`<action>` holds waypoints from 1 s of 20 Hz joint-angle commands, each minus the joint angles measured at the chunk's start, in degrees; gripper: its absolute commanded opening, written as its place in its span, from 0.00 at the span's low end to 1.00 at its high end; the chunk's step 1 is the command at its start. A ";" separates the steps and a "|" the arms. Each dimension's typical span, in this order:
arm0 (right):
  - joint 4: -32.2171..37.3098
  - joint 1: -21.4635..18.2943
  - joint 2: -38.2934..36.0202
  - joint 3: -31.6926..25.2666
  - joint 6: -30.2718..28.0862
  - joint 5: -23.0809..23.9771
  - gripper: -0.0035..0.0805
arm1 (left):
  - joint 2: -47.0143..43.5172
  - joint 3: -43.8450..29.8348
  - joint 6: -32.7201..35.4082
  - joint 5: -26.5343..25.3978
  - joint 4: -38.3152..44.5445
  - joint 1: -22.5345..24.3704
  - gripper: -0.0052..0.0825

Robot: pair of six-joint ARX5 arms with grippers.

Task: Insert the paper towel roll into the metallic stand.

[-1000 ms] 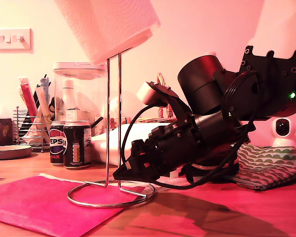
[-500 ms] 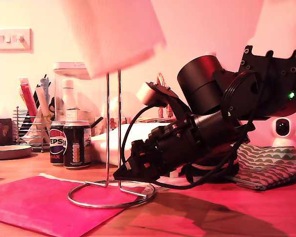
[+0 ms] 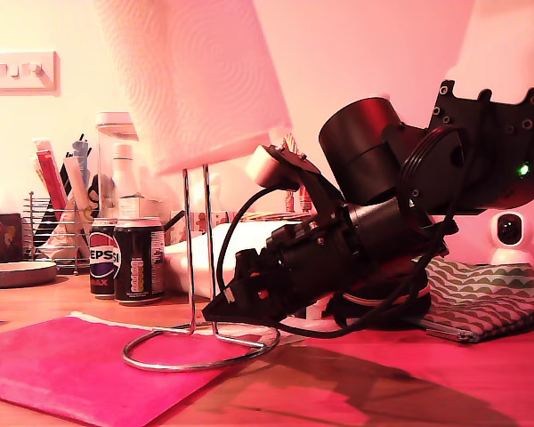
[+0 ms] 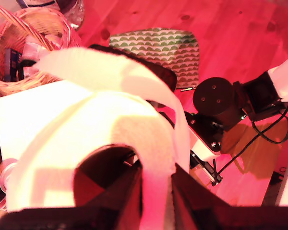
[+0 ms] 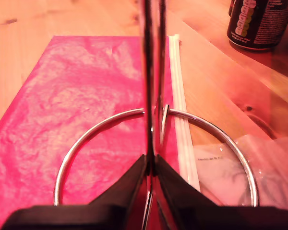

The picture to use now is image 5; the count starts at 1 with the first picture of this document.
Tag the pink padded envelope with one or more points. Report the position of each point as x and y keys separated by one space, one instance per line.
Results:
x=62 y=107

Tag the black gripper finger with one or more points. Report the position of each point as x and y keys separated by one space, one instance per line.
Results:
x=175 y=189
x=129 y=191

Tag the black can with nutrition labels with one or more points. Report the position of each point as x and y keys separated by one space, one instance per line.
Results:
x=259 y=24

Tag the clear plastic bag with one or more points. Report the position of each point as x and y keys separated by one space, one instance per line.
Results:
x=213 y=172

